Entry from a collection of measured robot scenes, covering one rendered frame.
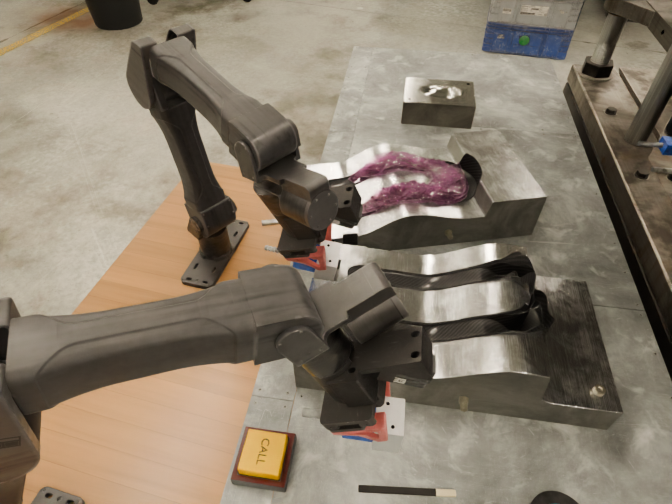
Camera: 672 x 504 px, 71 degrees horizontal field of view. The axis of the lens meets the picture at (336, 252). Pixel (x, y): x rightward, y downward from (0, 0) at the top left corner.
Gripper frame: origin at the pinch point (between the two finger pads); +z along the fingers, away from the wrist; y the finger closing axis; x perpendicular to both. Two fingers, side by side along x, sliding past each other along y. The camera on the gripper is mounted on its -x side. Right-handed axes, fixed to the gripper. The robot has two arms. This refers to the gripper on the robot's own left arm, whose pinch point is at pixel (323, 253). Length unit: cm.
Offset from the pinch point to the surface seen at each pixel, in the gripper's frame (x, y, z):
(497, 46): -17, 291, 166
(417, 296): -14.3, -3.2, 10.4
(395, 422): -16.4, -28.0, -2.5
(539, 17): -47, 293, 152
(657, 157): -64, 56, 49
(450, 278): -19.6, 1.0, 12.0
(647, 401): -49, -14, 29
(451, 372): -21.0, -17.5, 8.1
